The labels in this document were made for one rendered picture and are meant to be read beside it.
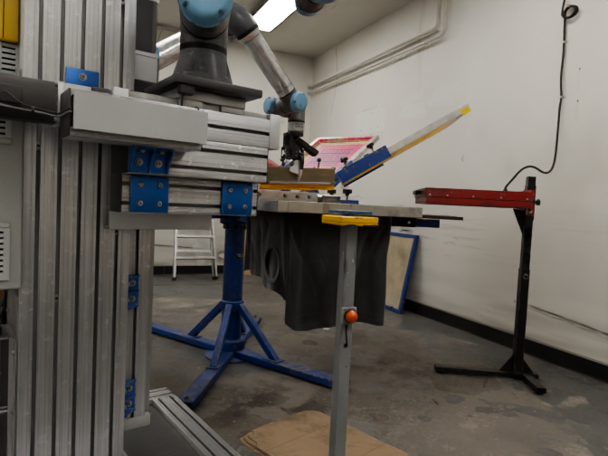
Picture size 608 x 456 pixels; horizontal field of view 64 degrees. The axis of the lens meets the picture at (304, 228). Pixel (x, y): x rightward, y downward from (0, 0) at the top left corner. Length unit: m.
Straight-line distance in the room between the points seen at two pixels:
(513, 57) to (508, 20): 0.30
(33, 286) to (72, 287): 0.09
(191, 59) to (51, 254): 0.57
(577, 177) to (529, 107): 0.65
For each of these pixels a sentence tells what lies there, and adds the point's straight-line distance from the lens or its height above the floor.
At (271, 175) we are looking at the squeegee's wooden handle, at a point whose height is 1.09.
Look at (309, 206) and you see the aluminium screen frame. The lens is 1.62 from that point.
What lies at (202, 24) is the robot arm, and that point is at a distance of 1.16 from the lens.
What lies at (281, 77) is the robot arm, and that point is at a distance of 1.97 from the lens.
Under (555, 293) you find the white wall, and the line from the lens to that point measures 3.64.
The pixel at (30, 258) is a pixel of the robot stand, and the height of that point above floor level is 0.83.
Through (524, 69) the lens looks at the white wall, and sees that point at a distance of 3.99.
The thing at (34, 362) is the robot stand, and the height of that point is 0.57.
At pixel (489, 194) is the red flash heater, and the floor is 1.08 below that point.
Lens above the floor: 0.99
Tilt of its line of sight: 3 degrees down
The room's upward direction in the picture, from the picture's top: 3 degrees clockwise
